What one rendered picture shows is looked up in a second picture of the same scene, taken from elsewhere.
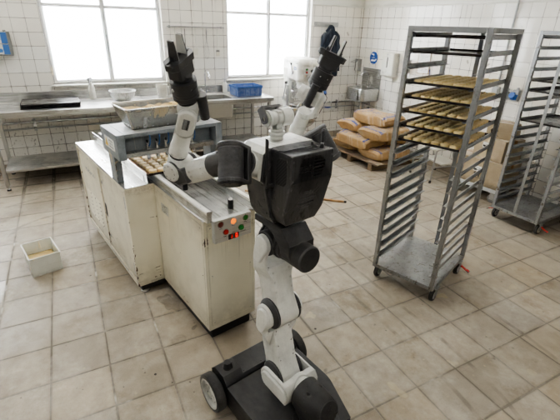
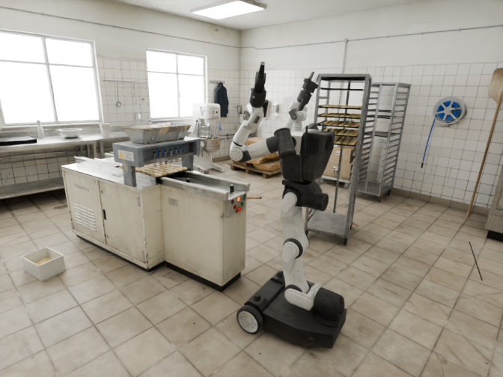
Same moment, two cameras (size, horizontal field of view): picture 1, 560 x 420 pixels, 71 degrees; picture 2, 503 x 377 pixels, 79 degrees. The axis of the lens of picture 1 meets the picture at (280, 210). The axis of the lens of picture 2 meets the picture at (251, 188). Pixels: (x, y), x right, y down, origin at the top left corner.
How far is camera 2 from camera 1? 0.94 m
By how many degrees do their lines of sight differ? 19
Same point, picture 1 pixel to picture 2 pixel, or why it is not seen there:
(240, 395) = (273, 314)
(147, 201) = (155, 198)
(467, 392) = (391, 288)
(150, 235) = (156, 225)
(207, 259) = (223, 229)
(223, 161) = (284, 140)
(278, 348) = (298, 273)
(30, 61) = not seen: outside the picture
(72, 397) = (136, 353)
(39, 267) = (46, 271)
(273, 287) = (296, 228)
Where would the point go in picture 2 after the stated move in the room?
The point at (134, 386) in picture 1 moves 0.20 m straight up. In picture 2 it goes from (183, 334) to (182, 310)
